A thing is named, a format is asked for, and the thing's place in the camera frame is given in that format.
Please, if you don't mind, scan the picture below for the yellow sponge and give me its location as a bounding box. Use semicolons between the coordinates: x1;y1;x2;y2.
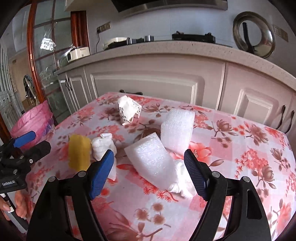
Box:
68;134;91;172

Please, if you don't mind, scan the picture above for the white tissue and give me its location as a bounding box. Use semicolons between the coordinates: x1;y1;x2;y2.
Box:
168;152;197;199

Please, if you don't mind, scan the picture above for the white knotted cloth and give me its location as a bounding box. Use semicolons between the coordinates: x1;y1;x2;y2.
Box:
91;133;117;181

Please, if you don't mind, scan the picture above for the long white foam block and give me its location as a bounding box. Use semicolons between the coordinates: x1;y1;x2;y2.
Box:
125;133;173;190

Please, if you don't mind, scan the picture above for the pink lined trash bin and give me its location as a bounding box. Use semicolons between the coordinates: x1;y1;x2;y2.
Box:
10;100;54;152

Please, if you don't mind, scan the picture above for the white kitchen cabinet counter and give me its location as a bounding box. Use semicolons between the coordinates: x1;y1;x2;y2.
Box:
56;41;295;136

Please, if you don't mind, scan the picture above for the person's left hand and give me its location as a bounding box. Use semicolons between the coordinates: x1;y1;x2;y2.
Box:
0;189;31;221

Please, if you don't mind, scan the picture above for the pink floral tablecloth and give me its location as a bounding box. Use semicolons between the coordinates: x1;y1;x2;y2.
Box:
23;92;295;240

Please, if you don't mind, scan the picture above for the white countertop appliance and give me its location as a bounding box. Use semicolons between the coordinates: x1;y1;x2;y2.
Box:
66;47;90;63

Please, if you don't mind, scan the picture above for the red framed glass door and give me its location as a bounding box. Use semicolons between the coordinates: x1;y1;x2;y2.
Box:
0;0;91;144

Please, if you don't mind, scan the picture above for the white patterned paper box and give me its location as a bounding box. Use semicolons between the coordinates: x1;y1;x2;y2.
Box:
118;95;142;126

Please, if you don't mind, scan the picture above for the round steel pot lid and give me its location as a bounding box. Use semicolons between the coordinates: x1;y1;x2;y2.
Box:
232;11;275;59

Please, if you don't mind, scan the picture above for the black range hood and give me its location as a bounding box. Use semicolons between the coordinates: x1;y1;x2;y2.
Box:
111;0;228;16

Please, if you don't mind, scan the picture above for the black gas stove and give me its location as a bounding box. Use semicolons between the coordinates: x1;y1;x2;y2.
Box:
105;31;216;50

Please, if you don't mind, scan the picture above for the wall power socket strip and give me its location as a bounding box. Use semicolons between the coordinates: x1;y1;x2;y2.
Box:
96;22;111;34

